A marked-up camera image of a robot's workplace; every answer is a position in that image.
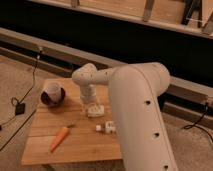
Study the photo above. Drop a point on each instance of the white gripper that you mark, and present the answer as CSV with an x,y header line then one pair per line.
x,y
88,95

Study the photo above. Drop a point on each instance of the white eraser block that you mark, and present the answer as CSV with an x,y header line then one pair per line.
x,y
95,111

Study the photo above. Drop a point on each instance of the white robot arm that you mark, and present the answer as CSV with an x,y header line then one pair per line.
x,y
133,92

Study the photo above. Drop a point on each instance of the white ceramic cup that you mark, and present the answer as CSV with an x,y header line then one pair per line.
x,y
53,90

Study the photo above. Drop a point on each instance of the white glue bottle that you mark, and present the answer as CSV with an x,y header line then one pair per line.
x,y
108,127

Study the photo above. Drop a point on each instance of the orange carrot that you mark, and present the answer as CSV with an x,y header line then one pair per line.
x,y
60,136

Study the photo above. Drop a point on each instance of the wooden board table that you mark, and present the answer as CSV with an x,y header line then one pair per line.
x,y
82,144

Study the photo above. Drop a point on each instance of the black power adapter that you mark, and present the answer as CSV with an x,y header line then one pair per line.
x,y
20,109

